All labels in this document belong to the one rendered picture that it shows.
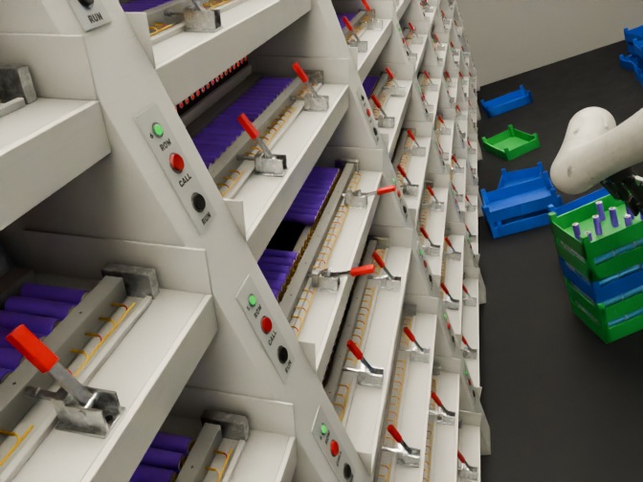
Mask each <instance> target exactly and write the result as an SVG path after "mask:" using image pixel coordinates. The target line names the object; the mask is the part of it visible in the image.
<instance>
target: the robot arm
mask: <svg viewBox="0 0 643 482"><path fill-rule="evenodd" d="M641 162H643V108H642V109H640V110H639V111H638V112H636V113H635V114H634V115H632V116H631V117H630V118H628V119H627V120H625V121H624V122H622V123H621V124H619V125H618V126H616V123H615V120H614V118H613V116H612V114H611V113H610V112H608V111H607V110H605V109H603V108H600V107H588V108H585V109H583V110H581V111H579V112H578V113H576V114H575V115H574V116H573V117H572V119H571V120H570V122H569V124H568V128H567V130H566V133H565V139H564V142H563V144H562V147H561V149H560V151H559V153H558V155H557V156H556V158H555V160H554V162H553V164H552V166H551V168H550V178H551V181H552V183H553V185H554V186H555V187H556V188H558V189H559V190H560V191H562V192H564V193H567V194H578V193H582V192H585V191H587V190H588V189H590V188H591V187H593V186H595V185H596V184H598V183H599V184H601V185H602V186H603V187H604V188H605V189H606V190H607V191H608V192H609V194H610V195H611V196H612V197H613V198H614V199H615V200H616V201H619V200H622V202H624V203H625V204H626V206H627V207H628V208H630V210H631V212H632V214H633V215H634V216H637V215H638V213H639V211H640V212H641V214H642V216H643V178H642V177H638V176H637V174H636V173H634V172H633V171H632V165H634V164H638V163H641ZM635 181H637V184H636V182H635ZM628 191H629V192H628ZM616 193H617V194H616ZM629 196H630V197H629Z"/></svg>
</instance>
